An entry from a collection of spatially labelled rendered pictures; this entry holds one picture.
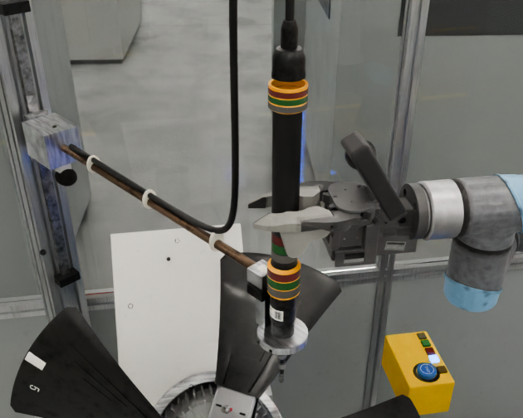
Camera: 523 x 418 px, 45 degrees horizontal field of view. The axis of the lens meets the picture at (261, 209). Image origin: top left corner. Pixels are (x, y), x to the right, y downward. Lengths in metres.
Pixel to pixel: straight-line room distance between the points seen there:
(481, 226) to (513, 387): 1.55
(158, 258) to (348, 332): 0.81
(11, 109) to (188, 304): 0.51
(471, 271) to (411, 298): 1.03
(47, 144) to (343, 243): 0.64
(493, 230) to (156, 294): 0.69
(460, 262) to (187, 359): 0.61
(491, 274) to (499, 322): 1.22
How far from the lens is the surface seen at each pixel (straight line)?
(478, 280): 0.88
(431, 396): 1.41
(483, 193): 0.82
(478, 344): 2.12
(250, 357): 1.04
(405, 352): 1.44
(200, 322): 1.26
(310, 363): 1.96
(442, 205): 0.79
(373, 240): 0.78
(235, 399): 1.05
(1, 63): 1.27
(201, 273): 1.26
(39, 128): 1.24
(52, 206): 1.40
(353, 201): 0.76
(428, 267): 1.83
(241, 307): 1.07
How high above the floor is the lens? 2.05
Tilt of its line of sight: 31 degrees down
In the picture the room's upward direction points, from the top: straight up
